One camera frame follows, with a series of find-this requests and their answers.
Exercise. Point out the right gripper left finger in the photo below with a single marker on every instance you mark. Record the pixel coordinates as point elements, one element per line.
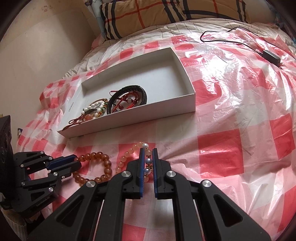
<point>96,210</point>

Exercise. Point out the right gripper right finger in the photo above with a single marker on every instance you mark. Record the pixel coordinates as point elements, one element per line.
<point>201,210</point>

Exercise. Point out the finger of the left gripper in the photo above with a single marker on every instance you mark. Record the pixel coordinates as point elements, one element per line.
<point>59,169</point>
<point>32,162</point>

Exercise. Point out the red white checkered plastic sheet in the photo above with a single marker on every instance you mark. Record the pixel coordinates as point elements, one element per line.
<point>241,136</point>

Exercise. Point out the white shallow cardboard box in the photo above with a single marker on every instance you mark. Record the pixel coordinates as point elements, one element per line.
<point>150,86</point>

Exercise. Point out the white headboard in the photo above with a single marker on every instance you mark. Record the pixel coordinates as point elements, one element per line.
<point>39,47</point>

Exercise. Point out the pink pillow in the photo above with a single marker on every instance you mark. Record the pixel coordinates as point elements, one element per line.
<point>98,41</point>

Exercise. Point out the left tan plaid pillow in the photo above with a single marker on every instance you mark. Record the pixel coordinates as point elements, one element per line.
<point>123,18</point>

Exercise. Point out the tan plaid pillow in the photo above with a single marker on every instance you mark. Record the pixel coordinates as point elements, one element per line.
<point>198,9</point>
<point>123,18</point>

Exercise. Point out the left pink curtain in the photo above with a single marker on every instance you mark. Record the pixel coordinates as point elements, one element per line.
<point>94,6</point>

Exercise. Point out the right tan plaid pillow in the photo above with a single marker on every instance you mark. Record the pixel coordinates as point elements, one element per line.
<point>198,9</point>

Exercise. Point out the black power adapter with cable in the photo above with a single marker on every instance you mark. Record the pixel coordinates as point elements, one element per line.
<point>228,40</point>

